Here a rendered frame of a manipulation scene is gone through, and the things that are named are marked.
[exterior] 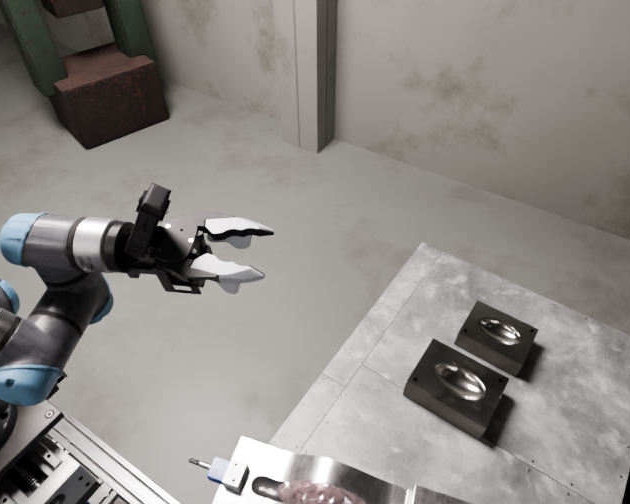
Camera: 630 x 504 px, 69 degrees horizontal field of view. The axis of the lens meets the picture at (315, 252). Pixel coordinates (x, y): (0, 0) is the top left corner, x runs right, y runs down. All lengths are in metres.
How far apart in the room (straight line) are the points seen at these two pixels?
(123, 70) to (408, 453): 3.10
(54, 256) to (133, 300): 1.88
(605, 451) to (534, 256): 1.65
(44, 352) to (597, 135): 2.64
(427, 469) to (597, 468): 0.38
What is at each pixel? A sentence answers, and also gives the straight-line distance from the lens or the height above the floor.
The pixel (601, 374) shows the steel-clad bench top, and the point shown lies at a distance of 1.44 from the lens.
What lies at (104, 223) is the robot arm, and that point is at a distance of 0.68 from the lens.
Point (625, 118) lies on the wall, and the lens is 2.81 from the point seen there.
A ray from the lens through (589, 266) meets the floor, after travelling 2.91.
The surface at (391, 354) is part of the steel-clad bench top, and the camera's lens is 1.29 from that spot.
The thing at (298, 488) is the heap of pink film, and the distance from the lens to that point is 1.04.
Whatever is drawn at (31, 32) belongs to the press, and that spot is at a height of 0.78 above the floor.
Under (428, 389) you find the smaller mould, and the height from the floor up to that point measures 0.87.
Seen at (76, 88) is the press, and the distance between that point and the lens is 3.55.
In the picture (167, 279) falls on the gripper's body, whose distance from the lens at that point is 0.66.
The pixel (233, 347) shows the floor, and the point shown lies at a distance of 2.26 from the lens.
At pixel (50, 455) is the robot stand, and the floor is 0.99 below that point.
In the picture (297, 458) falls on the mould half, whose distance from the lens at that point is 1.09.
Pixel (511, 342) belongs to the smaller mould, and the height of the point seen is 0.85.
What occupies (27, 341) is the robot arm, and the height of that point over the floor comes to 1.38.
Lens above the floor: 1.89
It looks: 47 degrees down
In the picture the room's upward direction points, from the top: 1 degrees counter-clockwise
